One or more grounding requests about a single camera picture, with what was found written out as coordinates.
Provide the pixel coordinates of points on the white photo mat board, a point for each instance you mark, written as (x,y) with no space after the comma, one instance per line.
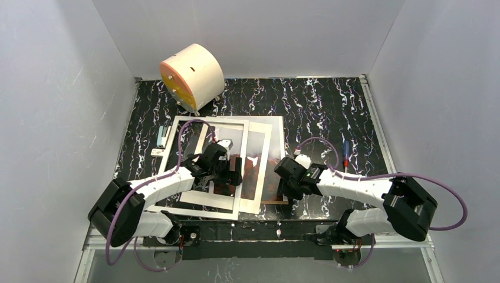
(258,141)

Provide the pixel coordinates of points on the cylindrical beige drawer cabinet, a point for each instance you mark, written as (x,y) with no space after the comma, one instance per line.
(193,77)

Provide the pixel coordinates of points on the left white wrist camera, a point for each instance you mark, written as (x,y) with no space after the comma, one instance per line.
(225,143)

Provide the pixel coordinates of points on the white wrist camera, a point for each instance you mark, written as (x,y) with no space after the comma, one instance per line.
(225,143)
(302,159)

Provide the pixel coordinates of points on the blue red screwdriver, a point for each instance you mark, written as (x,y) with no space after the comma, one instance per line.
(346,154)

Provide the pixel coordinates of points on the white staple box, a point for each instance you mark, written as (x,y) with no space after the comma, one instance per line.
(157,152)

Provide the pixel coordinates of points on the light blue stapler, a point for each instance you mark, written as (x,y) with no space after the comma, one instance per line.
(162,136)

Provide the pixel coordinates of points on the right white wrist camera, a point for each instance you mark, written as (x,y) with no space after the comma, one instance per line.
(302,159)

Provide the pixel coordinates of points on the autumn forest photo print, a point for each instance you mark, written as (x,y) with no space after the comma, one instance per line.
(276,152)

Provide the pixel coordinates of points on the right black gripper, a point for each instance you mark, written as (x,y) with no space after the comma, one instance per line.
(284,186)

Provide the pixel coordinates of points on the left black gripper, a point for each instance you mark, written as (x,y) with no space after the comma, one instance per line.
(233,171)

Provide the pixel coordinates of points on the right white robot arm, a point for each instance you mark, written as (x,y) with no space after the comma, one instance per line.
(398,204)

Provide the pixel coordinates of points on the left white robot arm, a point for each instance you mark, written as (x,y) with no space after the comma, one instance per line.
(122,212)

